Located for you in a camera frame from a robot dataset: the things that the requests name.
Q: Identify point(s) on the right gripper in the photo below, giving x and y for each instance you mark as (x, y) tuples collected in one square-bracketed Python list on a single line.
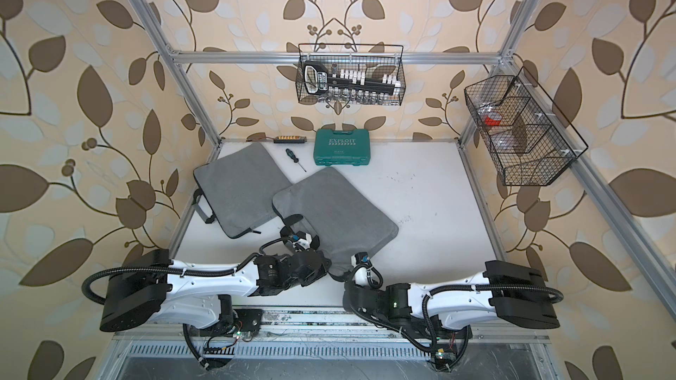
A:
[(349, 284)]

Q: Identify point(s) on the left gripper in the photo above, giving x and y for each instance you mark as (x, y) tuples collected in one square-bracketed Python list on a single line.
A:
[(323, 269)]

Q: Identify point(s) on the grey laptop bag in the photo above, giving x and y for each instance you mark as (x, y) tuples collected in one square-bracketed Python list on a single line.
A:
[(327, 206), (237, 191)]

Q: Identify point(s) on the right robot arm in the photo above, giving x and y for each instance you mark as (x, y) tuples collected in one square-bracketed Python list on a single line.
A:
[(506, 291)]

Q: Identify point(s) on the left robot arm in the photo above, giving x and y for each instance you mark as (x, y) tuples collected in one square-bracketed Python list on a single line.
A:
[(157, 289)]

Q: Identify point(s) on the small circuit board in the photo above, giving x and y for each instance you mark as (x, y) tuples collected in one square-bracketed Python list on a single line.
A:
[(443, 358)]

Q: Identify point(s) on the green black screwdriver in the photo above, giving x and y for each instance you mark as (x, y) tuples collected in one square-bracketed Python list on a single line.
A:
[(292, 155)]

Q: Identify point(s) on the green tool case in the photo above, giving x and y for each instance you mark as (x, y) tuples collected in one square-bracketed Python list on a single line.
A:
[(340, 147)]

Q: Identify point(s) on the black screwdriver bit holder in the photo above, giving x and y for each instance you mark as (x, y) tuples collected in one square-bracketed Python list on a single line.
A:
[(289, 139)]

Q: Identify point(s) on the red item in basket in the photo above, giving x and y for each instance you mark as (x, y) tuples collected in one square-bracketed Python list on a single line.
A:
[(492, 119)]

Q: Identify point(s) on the aluminium frame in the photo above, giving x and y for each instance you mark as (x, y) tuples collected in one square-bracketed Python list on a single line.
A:
[(565, 110)]

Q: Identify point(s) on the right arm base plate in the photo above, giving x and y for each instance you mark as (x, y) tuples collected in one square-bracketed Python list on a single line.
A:
[(418, 330)]

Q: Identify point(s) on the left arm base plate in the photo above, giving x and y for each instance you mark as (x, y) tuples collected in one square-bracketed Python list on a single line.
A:
[(247, 323)]

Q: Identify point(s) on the white slotted cable duct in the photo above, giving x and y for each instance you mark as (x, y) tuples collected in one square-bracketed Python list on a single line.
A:
[(289, 350)]

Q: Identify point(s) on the black socket rail set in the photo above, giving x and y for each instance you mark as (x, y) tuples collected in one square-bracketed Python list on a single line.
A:
[(322, 79)]

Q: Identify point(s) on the back wire basket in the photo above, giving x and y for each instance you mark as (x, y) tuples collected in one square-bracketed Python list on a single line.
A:
[(351, 53)]

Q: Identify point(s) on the wire basket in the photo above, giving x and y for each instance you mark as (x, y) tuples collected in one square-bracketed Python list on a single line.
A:
[(351, 53), (536, 142)]

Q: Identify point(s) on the right wire basket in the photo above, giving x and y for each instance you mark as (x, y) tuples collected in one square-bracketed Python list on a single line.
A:
[(536, 142)]

